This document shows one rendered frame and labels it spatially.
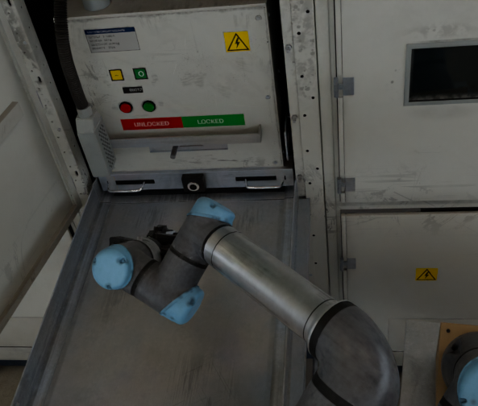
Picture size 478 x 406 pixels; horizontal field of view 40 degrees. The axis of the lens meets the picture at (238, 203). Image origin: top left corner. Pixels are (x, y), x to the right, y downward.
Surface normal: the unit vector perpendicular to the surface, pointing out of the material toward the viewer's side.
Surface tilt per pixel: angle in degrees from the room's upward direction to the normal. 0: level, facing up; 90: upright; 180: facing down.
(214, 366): 0
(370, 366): 23
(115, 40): 90
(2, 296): 90
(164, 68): 90
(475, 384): 37
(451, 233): 90
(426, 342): 0
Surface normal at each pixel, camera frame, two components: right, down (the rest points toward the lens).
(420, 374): -0.13, -0.72
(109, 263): -0.29, 0.08
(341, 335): -0.41, -0.53
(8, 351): -0.10, 0.70
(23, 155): 0.95, 0.11
